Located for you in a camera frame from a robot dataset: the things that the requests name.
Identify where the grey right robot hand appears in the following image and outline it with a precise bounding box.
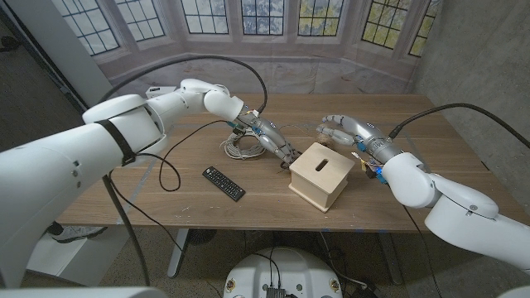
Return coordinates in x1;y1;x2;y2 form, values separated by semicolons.
316;114;403;166

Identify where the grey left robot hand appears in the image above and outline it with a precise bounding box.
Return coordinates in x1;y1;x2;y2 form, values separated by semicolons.
236;112;302;169

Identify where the light wooden drawer unit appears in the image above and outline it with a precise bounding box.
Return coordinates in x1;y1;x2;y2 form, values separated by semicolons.
288;142;356;214

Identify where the black TV remote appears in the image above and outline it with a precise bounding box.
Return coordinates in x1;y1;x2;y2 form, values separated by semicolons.
201;166;247;203

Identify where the wooden cabinet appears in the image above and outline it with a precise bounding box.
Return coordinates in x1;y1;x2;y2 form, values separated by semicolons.
277;123;311;138

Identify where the printed bay window backdrop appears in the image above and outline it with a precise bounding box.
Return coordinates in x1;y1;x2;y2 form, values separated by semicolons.
51;0;442;103

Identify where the black floor fan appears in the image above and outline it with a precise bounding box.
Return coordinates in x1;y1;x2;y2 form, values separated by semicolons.
188;228;219;246

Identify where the white power strip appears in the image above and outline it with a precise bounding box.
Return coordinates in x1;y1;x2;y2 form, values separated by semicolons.
145;85;177;99

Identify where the grey table leg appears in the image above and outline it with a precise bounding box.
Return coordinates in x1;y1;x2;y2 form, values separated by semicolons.
166;228;190;279
377;232;403;286

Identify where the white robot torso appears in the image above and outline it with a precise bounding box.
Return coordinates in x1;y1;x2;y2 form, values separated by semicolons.
223;247;344;298

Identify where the grey white sneaker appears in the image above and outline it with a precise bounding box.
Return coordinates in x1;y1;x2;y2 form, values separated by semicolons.
51;225;108;244

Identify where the coiled white network cable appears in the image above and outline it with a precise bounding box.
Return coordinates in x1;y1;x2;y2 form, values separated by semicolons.
219;127;268;161

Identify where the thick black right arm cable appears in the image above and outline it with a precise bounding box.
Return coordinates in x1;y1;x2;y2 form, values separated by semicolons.
388;103;530;149

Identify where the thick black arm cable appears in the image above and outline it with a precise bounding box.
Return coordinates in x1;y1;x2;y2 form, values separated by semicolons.
98;55;269;287
388;103;530;149

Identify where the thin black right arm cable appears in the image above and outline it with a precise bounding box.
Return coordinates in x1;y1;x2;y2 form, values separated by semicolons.
402;204;445;298

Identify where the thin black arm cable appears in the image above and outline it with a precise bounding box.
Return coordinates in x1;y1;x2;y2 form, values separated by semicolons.
108;119;233;298
402;204;445;298

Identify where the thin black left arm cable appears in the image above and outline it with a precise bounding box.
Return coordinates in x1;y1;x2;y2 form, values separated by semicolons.
108;119;233;298

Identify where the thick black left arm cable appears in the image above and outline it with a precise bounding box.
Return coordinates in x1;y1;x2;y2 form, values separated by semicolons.
98;55;269;287

